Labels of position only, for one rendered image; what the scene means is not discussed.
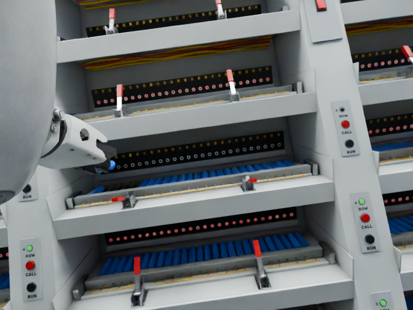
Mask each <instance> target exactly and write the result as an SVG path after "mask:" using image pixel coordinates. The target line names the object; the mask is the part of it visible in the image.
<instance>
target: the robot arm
mask: <svg viewBox="0 0 413 310"><path fill-rule="evenodd" d="M56 75H57V25H56V12H55V0H0V205H2V204H4V203H6V202H8V201H9V200H11V199H12V198H14V197H15V196H16V195H17V194H19V193H20V192H21V191H22V190H23V189H24V188H25V186H26V185H27V184H28V183H29V182H30V179H31V178H32V176H33V175H34V173H35V171H36V168H37V165H40V166H43V167H46V168H49V169H65V168H71V167H72V168H74V169H77V170H80V169H82V170H83V171H85V172H87V173H89V174H92V175H96V171H95V166H96V168H97V169H98V170H100V171H102V172H104V173H109V167H110V166H111V162H110V160H109V158H110V157H114V156H116V155H117V149H116V148H113V147H110V146H108V145H104V144H102V143H105V142H107V138H106V137H105V136H104V135H103V134H102V133H101V132H99V131H98V130H97V129H95V128H94V127H92V126H91V125H89V124H87V123H86V122H84V121H82V120H80V119H78V118H76V117H73V116H71V115H68V114H65V113H64V111H63V110H61V109H60V108H59V107H58V106H56V105H55V104H54V99H55V86H56Z"/></svg>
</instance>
